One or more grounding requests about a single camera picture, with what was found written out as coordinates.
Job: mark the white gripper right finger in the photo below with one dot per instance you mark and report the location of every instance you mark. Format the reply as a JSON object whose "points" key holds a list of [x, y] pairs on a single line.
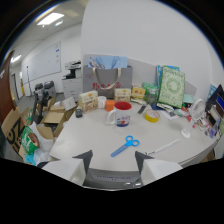
{"points": [[156, 168]]}

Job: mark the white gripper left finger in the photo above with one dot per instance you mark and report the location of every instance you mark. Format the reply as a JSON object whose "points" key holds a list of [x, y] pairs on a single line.
{"points": [[68, 168]]}

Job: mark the white straw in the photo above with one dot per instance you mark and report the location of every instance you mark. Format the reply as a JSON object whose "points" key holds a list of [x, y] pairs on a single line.
{"points": [[164, 146]]}

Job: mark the blue scissors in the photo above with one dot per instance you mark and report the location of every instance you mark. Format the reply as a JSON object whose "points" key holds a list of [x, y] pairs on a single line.
{"points": [[125, 145]]}

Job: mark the green snack bag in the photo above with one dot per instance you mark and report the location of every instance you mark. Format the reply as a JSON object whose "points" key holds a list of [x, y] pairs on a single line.
{"points": [[30, 140]]}

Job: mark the open cardboard box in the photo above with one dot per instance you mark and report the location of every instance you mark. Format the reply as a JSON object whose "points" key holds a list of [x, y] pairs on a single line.
{"points": [[55, 117]]}

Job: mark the yellow tape roll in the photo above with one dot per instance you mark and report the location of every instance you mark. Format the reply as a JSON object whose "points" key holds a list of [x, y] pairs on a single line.
{"points": [[152, 115]]}

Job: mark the small dark jar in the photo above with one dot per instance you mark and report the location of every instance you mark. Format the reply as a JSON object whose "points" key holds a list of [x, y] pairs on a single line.
{"points": [[79, 113]]}

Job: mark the black remote control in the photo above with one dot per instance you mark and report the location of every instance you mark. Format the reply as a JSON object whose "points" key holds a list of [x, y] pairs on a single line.
{"points": [[142, 108]]}

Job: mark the small white desk fan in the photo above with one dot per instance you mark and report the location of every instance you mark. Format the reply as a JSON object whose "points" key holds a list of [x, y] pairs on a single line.
{"points": [[193, 117]]}

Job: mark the white mug red interior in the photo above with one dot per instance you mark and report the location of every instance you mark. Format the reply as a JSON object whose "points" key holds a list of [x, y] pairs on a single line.
{"points": [[120, 114]]}

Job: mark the printed cardboard box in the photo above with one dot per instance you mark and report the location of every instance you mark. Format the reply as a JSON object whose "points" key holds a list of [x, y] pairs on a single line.
{"points": [[13, 133]]}

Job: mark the green transparent container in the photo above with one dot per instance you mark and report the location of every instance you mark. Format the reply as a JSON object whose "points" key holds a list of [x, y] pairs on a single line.
{"points": [[152, 95]]}

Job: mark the white paper cup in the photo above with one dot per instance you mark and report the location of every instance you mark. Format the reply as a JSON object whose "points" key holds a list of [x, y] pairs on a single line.
{"points": [[102, 101]]}

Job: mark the orange cup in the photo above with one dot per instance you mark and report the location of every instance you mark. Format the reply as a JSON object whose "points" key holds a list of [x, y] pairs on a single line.
{"points": [[110, 105]]}

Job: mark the yellow snack box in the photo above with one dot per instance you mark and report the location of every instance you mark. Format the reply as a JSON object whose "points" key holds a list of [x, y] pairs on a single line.
{"points": [[138, 92]]}

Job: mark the small cream printed box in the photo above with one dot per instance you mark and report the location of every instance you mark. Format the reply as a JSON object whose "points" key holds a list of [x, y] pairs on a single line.
{"points": [[122, 94]]}

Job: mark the grey office chair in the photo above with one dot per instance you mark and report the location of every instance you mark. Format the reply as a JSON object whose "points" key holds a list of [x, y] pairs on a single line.
{"points": [[50, 88]]}

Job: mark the green patterned book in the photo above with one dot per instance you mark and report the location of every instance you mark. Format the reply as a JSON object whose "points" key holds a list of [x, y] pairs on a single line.
{"points": [[171, 86]]}

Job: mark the white printer copier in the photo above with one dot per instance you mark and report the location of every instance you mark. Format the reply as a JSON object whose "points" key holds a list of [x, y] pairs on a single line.
{"points": [[72, 79]]}

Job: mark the grey tote bag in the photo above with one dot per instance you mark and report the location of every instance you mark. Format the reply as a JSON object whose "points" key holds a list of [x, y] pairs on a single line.
{"points": [[107, 81]]}

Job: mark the brown door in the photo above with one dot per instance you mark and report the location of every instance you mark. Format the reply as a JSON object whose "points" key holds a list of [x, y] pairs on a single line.
{"points": [[6, 88]]}

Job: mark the whiteboard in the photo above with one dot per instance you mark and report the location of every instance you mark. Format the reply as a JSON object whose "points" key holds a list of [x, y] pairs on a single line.
{"points": [[42, 62]]}

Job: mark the ceiling light panel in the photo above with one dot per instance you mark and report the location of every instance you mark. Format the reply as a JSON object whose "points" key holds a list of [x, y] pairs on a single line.
{"points": [[50, 19]]}

